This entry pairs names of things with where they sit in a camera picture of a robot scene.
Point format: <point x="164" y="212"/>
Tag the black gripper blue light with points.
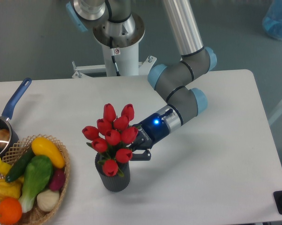
<point x="150" y="131"/>

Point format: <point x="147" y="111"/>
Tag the red tulip bouquet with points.
<point x="111" y="139"/>

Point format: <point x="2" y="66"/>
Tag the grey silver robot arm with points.
<point x="170" y="82"/>

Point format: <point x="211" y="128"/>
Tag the dark grey ribbed vase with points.
<point x="115" y="183"/>

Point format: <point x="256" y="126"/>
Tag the purple red radish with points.
<point x="58" y="180"/>

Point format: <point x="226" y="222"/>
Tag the yellow squash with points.
<point x="43" y="146"/>

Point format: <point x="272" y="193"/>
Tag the green bok choy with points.
<point x="36" y="177"/>

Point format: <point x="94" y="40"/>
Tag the white garlic bulb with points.
<point x="47" y="200"/>

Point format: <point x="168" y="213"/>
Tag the green cucumber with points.
<point x="19" y="167"/>

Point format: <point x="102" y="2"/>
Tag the woven wicker basket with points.
<point x="36" y="216"/>

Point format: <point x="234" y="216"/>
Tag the yellow banana pepper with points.
<point x="4" y="169"/>

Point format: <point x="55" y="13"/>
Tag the browned bread in pan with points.
<point x="4" y="138"/>

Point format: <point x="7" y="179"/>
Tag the yellow bumpy gourd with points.
<point x="12" y="189"/>

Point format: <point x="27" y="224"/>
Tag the orange fruit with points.
<point x="10" y="211"/>

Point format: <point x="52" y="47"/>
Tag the blue plastic bag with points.
<point x="272" y="22"/>

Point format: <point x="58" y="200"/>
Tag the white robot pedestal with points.
<point x="120" y="47"/>

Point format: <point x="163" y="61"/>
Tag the blue handled dark saucepan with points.
<point x="8" y="113"/>

